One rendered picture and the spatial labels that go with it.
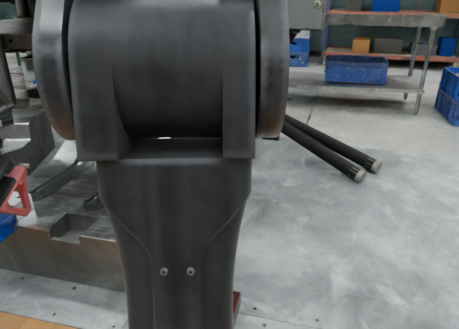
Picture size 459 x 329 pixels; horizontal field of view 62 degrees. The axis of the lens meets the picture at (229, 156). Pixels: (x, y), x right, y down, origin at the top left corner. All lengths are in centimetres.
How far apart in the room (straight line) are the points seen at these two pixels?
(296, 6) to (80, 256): 94
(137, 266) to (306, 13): 113
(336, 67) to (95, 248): 375
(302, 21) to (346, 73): 295
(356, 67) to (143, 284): 404
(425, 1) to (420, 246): 650
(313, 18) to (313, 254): 78
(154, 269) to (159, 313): 2
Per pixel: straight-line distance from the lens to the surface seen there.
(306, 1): 124
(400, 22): 395
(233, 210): 15
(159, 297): 17
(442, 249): 75
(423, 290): 65
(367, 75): 419
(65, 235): 63
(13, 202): 64
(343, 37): 708
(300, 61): 618
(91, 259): 59
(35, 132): 103
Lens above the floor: 121
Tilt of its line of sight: 25 degrees down
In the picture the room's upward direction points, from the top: straight up
